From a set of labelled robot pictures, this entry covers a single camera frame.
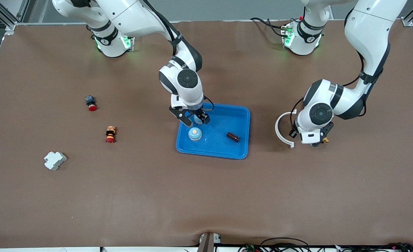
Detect blue plastic tray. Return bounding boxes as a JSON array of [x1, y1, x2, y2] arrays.
[[176, 103, 251, 160]]

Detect red yellow emergency button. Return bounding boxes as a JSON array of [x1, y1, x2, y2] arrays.
[[105, 126, 117, 144]]

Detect black red push button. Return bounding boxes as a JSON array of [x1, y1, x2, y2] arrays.
[[85, 95, 98, 112]]

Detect brown table cover sheet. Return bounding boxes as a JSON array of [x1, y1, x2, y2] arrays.
[[0, 19, 413, 248]]

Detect white plastic terminal block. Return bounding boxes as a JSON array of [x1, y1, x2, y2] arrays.
[[44, 151, 67, 171]]

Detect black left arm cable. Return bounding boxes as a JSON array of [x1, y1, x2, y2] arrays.
[[290, 8, 368, 133]]

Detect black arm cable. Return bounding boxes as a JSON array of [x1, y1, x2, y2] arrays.
[[142, 0, 215, 112], [290, 8, 368, 133]]

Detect white semicircular bracket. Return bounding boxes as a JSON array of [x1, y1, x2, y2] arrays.
[[275, 109, 297, 149]]

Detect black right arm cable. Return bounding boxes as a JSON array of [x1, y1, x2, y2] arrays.
[[142, 0, 215, 112]]

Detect black looped cable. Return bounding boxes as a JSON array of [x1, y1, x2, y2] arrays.
[[261, 237, 312, 252]]

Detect black cable bundle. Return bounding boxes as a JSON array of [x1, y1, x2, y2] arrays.
[[336, 242, 413, 252]]

